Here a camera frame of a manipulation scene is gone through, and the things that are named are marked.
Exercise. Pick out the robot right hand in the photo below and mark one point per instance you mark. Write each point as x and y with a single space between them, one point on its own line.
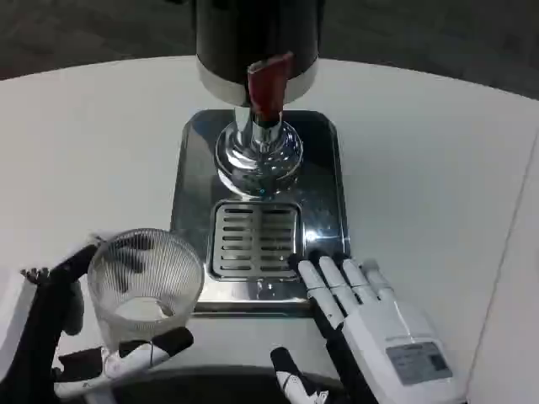
379 336

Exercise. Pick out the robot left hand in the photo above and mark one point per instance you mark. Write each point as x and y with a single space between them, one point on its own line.
40 320

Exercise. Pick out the clear ribbed glass cup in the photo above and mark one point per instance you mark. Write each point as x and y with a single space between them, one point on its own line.
143 269

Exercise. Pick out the slotted steel drain grid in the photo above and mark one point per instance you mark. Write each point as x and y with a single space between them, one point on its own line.
256 242

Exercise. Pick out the steel drip tray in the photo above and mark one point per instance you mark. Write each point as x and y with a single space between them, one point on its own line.
320 185

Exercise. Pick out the dark grey robot torso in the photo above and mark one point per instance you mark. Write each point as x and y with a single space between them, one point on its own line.
210 387

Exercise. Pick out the red-brown tap lever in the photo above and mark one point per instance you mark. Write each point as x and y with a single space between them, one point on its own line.
266 84

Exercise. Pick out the black drink dispenser chrome base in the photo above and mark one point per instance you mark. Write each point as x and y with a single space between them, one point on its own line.
223 38

